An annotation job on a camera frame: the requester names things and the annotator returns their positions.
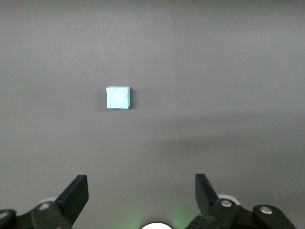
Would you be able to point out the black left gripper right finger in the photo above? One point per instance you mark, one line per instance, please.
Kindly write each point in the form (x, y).
(206, 195)

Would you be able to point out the light blue foam block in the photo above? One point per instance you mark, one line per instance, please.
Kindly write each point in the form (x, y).
(118, 98)

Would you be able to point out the dark grey table mat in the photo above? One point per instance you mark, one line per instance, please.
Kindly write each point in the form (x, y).
(214, 71)

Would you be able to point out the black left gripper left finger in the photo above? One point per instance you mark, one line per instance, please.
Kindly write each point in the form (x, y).
(74, 198)

